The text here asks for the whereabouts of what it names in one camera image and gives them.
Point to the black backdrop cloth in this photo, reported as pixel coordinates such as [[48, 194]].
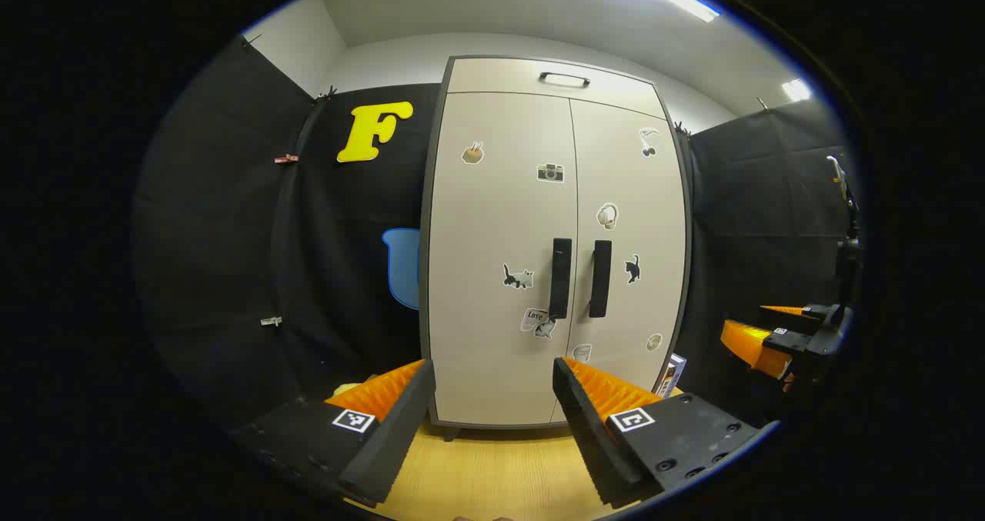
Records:
[[754, 221], [215, 236]]

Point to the red clip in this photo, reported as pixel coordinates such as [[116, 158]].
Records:
[[285, 158]]

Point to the silver clip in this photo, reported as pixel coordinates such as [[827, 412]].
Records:
[[271, 321]]

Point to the small ceiling light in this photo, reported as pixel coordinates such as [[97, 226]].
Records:
[[796, 89]]

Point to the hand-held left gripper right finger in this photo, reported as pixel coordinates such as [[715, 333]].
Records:
[[589, 429]]

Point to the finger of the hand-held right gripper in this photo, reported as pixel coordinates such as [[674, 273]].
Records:
[[800, 317], [758, 348]]

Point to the small printed box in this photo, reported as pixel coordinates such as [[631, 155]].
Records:
[[673, 373]]

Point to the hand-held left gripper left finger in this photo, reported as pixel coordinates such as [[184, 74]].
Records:
[[400, 421]]

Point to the beige double-door shoe cabinet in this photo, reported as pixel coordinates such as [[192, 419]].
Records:
[[492, 78]]

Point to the black clip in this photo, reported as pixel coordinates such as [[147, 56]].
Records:
[[327, 93]]

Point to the beige cabinet door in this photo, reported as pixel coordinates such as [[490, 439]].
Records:
[[492, 221], [654, 228]]

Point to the yellow plush toy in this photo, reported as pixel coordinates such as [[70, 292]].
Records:
[[346, 389]]

